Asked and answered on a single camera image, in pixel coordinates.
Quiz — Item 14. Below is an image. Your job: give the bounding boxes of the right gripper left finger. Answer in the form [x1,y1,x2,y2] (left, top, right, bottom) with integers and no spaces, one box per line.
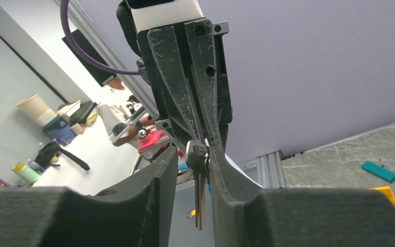
[0,147,178,246]

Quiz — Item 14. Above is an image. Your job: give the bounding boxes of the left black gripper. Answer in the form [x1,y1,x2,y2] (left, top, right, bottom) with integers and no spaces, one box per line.
[137,17,232,150]

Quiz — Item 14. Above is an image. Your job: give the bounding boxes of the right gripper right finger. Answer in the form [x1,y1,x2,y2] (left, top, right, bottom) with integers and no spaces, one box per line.
[209,147,395,246]

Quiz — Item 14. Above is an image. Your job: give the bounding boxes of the small silver key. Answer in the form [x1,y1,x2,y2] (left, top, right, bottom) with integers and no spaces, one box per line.
[186,140,210,230]

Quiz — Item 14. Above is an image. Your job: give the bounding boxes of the orange lego window piece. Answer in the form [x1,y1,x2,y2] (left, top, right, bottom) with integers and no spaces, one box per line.
[369,186,395,208]

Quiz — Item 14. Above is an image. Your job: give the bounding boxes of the seated person in background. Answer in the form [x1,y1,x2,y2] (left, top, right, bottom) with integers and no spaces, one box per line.
[98,75,166,162]

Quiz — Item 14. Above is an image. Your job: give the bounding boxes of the black bag on floor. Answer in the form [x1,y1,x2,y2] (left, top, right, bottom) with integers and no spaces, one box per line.
[34,142,91,171]

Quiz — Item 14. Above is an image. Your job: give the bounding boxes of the blue box on floor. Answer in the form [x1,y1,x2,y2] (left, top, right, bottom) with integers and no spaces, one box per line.
[42,116,76,146]

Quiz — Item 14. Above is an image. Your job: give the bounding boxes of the green yellow bottle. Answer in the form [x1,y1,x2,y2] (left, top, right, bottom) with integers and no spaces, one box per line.
[11,162,41,184]

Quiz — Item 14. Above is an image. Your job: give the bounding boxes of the teal lego brick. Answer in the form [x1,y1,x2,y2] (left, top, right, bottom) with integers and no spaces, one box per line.
[361,161,395,183]

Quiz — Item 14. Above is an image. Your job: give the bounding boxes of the beige cardboard roll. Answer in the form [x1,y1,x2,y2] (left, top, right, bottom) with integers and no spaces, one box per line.
[16,93,58,128]

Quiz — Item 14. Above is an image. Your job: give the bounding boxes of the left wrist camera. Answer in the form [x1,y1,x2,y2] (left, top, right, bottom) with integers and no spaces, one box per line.
[116,1,204,57]

